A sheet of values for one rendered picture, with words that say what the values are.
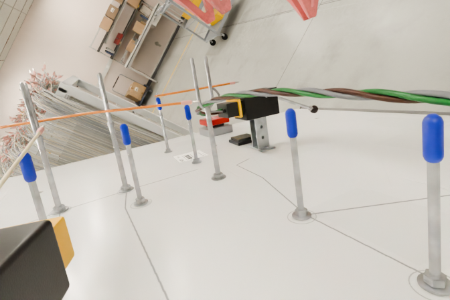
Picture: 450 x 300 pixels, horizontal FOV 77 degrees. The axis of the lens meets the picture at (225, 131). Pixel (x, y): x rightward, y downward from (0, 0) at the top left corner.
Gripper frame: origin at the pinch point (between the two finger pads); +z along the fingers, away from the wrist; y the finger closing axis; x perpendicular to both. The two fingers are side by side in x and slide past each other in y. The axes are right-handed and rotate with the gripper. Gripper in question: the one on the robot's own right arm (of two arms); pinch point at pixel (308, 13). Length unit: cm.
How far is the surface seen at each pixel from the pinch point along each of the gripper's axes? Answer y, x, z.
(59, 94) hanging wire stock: -71, -45, -4
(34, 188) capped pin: 13.7, -40.0, 6.3
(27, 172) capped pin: 13.8, -39.8, 5.0
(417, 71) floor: -61, 116, 42
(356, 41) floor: -111, 135, 22
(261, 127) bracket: -0.9, -13.5, 14.1
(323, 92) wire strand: 23.1, -21.0, 6.1
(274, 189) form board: 14.2, -22.1, 15.7
